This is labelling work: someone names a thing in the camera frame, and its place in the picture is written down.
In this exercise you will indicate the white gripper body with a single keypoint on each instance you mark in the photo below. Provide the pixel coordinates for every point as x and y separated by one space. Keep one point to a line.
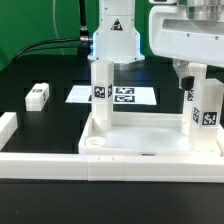
190 30

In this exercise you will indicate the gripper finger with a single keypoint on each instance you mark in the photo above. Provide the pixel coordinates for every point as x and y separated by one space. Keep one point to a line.
182 69

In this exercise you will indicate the white desk top tray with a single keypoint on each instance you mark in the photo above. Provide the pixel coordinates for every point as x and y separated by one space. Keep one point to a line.
142 134

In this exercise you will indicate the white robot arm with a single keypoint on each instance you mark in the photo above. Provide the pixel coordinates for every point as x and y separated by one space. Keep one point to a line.
116 38

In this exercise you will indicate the fiducial marker board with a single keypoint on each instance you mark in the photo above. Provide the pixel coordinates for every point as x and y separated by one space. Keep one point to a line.
121 95

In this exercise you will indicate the white left fence block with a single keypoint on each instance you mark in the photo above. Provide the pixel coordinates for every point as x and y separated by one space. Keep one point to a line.
8 125

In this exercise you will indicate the white front fence bar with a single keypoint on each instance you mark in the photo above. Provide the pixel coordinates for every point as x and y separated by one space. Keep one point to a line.
111 168

